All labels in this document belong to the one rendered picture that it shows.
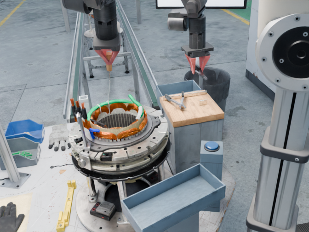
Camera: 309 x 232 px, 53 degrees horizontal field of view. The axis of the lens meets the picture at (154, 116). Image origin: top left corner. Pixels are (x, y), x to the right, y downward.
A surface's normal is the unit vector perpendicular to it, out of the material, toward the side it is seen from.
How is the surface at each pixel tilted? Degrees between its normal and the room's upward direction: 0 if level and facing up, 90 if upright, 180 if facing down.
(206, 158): 90
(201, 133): 90
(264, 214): 90
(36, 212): 0
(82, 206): 0
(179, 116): 0
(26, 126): 89
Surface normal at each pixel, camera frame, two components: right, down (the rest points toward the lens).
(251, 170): -0.06, -0.86
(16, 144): 0.16, 0.45
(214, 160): -0.17, 0.51
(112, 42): 0.04, -0.61
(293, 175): -0.45, 0.48
